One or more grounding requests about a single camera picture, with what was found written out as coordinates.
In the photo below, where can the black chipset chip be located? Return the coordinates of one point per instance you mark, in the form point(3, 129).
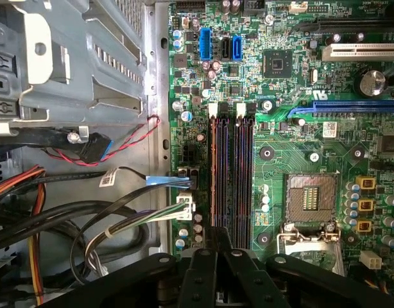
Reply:
point(277, 63)

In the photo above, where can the black SATA port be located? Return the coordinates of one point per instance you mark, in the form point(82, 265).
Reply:
point(226, 49)

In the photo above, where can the CPU socket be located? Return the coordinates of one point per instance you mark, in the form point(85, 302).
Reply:
point(312, 199)

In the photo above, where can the silver coin cell battery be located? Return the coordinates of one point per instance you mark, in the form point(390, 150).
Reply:
point(372, 82)

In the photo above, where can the yellow coil inductor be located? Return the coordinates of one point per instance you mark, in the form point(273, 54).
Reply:
point(365, 204)
point(367, 183)
point(364, 225)

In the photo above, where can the black expansion slot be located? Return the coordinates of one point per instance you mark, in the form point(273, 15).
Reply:
point(360, 24)

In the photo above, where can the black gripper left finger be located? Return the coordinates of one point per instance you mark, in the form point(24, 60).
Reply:
point(198, 279)

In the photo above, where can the blue pin header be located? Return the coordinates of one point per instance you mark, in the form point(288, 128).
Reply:
point(206, 43)

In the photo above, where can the blue expansion slot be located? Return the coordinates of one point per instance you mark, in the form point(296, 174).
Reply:
point(360, 107)

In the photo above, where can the white barcode board sticker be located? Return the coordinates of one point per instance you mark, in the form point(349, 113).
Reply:
point(331, 129)

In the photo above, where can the RAM slot black clips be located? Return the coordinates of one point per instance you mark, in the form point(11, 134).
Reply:
point(251, 170)
point(223, 170)

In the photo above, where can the white expansion slot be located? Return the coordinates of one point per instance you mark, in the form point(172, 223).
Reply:
point(360, 53)

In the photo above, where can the black four pin socket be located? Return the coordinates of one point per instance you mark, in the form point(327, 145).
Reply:
point(188, 154)

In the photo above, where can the metal socket cover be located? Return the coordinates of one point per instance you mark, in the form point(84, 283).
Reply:
point(309, 240)

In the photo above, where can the green motherboard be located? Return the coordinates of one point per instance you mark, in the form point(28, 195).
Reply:
point(280, 173)

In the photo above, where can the blue SATA port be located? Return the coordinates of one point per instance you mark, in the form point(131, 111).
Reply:
point(237, 48)

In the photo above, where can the white four pin socket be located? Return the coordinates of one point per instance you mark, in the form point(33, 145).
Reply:
point(370, 260)

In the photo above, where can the grey metal disk bay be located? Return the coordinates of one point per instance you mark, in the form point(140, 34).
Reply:
point(72, 90)

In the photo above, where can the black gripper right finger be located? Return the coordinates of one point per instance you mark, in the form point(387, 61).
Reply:
point(248, 279)

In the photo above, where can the black PC case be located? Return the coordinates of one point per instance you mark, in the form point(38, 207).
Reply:
point(157, 80)

